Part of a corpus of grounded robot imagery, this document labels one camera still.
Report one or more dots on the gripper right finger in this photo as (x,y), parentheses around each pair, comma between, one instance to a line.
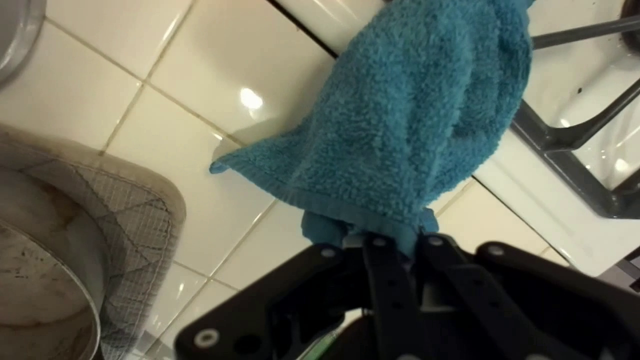
(525,300)

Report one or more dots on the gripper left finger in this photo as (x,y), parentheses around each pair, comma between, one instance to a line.
(300,295)

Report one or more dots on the blue terry towel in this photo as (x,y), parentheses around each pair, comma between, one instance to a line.
(400,125)

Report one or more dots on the grey stove burner grate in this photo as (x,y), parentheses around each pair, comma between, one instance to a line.
(580,145)

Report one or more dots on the grey quilted pot holder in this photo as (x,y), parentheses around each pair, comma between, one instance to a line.
(120,225)

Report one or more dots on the metal pot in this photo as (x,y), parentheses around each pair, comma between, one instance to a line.
(42,270)

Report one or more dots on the silver metal bowl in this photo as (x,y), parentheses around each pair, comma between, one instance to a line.
(15,30)

